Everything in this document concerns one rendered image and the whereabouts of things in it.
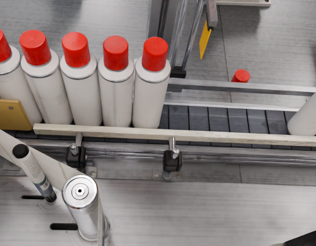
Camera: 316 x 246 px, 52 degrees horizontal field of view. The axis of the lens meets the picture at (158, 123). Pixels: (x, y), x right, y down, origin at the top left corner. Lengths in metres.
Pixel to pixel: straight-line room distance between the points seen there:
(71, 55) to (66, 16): 0.41
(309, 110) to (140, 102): 0.29
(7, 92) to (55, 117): 0.09
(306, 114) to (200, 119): 0.18
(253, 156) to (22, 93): 0.41
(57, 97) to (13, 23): 0.37
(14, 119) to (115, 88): 0.18
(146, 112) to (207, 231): 0.21
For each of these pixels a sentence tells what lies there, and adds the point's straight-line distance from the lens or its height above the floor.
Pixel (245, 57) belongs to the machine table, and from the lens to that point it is 0.81.
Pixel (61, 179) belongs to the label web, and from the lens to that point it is 0.45.
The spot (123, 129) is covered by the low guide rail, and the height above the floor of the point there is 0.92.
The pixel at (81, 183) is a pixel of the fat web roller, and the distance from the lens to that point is 0.36.
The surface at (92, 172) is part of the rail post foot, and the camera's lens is 0.61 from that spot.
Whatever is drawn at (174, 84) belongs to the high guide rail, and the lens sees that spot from 0.56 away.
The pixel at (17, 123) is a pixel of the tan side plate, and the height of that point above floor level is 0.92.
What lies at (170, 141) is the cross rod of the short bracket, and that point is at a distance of 0.56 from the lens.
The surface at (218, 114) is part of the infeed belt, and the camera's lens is 0.64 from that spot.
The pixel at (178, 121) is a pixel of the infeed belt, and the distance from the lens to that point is 0.61.
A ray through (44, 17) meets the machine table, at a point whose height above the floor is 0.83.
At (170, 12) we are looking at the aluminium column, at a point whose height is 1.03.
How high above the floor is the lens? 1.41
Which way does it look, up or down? 61 degrees down
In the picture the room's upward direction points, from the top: 12 degrees clockwise
